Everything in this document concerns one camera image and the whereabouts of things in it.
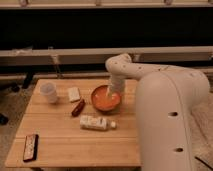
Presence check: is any white plastic cup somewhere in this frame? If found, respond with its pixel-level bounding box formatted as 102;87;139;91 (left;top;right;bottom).
39;82;57;104

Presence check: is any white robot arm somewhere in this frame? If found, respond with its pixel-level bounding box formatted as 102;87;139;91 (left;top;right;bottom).
105;54;210;171

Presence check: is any white plastic bottle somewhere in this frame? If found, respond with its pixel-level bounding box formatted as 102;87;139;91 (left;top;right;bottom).
80;115;117;131

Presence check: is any orange ceramic bowl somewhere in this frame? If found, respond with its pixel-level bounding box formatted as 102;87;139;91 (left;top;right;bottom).
91;85;121;112

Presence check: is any black cable on floor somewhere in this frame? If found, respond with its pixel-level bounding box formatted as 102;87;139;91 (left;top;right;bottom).
194;154;213;171

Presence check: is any red-brown snack packet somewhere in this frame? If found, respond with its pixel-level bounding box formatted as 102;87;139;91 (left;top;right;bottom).
71;99;85;117

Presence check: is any grey metal rail bench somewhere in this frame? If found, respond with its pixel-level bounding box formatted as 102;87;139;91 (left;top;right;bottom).
0;45;213;81

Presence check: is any white rectangular sponge block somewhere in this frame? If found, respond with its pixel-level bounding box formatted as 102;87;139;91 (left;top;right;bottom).
68;87;81;102

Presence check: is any wooden table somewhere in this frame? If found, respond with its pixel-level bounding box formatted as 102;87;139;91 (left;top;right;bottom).
5;79;140;168

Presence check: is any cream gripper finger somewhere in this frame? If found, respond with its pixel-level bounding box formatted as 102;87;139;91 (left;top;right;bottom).
106;89;113;98

